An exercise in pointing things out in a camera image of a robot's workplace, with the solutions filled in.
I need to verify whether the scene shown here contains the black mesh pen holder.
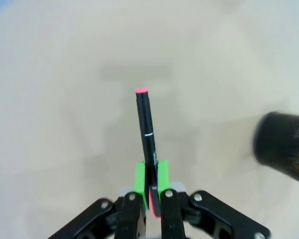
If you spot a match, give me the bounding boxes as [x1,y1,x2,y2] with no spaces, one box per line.
[253,111,299,187]

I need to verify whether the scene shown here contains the black pen pink ends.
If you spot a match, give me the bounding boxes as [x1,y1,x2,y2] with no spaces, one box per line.
[135,87,162,221]

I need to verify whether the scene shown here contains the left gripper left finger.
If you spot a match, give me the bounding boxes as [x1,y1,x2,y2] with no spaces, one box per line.
[48,161,150,239]

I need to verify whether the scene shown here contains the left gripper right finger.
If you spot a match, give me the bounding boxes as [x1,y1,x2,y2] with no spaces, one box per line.
[156,159,272,239]

